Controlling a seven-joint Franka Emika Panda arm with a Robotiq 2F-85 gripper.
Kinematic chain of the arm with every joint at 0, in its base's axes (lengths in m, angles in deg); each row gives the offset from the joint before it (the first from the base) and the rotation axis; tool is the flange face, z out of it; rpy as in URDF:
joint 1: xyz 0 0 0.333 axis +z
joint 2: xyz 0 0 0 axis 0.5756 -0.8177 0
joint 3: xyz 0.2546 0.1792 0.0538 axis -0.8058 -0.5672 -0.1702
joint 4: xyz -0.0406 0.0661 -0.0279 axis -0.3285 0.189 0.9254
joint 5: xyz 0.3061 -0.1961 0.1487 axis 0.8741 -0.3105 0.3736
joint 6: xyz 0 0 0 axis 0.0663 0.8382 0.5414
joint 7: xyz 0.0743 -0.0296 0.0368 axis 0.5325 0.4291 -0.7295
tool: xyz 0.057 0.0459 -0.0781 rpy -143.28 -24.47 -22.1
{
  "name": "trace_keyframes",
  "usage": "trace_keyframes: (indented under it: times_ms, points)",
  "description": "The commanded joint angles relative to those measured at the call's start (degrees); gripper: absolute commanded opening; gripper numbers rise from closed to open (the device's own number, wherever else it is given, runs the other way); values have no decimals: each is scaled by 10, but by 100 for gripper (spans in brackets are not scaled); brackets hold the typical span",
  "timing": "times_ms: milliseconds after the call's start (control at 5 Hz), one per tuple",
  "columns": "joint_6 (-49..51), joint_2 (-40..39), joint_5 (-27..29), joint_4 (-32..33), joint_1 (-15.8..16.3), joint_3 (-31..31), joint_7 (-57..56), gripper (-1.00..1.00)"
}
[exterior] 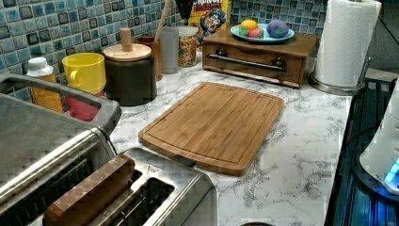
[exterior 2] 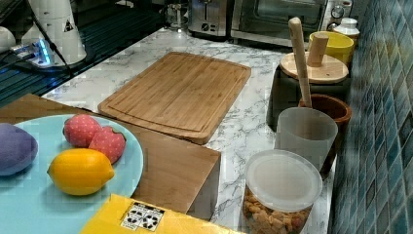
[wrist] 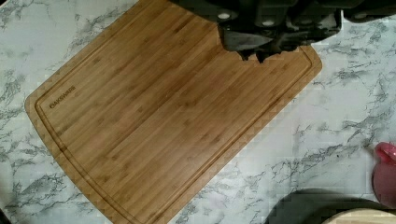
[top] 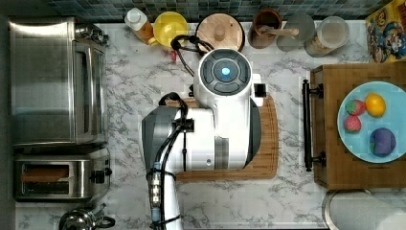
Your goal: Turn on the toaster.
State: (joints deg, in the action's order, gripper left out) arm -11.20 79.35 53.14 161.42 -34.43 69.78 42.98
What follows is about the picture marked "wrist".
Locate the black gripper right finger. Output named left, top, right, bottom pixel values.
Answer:
left=255, top=31, right=309, bottom=63

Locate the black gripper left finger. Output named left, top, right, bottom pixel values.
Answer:
left=218, top=25, right=275, bottom=61

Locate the bamboo cutting board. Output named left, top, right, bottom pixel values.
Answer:
left=25, top=0, right=321, bottom=224

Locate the black pot with wooden lid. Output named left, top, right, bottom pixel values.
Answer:
left=264, top=189, right=394, bottom=224

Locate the pink and yellow pitcher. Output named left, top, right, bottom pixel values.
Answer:
left=372, top=142, right=396, bottom=208

